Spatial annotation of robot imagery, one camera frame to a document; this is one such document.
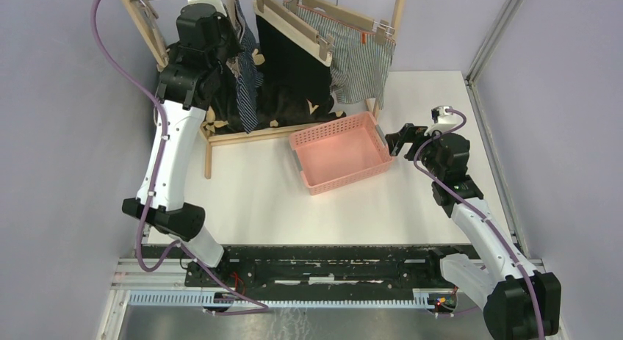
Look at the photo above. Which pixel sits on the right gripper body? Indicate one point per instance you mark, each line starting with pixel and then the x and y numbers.
pixel 414 134

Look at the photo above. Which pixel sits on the wooden clip hanger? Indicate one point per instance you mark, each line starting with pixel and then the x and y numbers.
pixel 349 17
pixel 154 38
pixel 296 29

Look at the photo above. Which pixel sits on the black underwear cream waistband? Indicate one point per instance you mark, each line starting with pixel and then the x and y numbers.
pixel 289 70

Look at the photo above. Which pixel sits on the navy striped underwear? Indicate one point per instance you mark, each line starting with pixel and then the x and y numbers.
pixel 243 66

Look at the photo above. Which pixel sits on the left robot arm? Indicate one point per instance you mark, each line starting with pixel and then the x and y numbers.
pixel 196 79

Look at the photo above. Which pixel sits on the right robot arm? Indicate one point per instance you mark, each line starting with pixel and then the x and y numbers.
pixel 517 300

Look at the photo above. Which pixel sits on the empty wooden clip hanger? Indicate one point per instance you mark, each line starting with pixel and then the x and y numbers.
pixel 154 38

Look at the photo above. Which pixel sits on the grey striped boxer shorts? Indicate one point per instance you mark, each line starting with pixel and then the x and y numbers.
pixel 360 65

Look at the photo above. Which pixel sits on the pink plastic basket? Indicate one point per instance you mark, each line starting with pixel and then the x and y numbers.
pixel 340 152

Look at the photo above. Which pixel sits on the black floral pillow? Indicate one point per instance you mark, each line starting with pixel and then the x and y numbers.
pixel 223 117

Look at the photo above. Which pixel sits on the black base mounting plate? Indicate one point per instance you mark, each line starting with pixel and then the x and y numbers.
pixel 335 273

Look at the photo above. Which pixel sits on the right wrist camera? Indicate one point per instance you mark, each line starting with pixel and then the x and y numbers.
pixel 443 119

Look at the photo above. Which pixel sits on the wooden clothes rack frame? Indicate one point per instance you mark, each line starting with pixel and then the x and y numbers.
pixel 212 139

